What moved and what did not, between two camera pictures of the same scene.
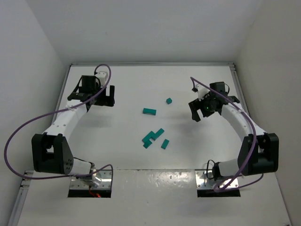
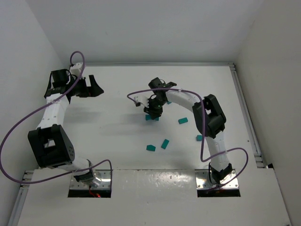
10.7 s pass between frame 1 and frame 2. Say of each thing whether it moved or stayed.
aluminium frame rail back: stayed
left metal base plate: stayed
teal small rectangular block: stayed
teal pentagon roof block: moved
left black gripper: moved
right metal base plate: stayed
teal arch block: moved
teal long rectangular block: moved
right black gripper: moved
